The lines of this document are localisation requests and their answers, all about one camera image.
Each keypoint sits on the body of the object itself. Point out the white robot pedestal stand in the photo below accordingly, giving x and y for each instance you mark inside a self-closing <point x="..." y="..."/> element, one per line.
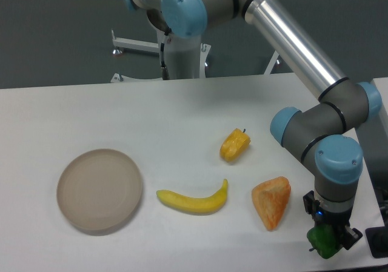
<point x="217" y="53"/>

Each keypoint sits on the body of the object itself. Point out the black device at right edge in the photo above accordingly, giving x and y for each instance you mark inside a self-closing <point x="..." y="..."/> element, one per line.
<point x="377" y="236"/>

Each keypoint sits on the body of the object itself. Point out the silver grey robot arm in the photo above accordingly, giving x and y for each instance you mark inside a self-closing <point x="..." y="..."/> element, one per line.
<point x="314" y="137"/>

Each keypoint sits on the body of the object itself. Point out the green pepper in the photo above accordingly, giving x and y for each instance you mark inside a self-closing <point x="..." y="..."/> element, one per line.
<point x="323" y="239"/>

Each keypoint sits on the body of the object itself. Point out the yellow banana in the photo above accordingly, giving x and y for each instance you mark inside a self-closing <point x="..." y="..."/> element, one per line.
<point x="195" y="205"/>

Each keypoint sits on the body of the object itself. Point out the yellow pepper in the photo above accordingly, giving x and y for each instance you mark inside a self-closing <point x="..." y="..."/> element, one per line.
<point x="234" y="145"/>

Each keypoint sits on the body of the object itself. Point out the orange bread slice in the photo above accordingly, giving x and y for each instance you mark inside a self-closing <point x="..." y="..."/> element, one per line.
<point x="270" y="199"/>

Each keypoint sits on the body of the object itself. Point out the beige round plate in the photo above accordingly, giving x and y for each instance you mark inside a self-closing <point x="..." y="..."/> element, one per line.
<point x="99" y="191"/>

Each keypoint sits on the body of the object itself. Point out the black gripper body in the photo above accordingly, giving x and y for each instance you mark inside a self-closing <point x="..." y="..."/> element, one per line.
<point x="324" y="211"/>

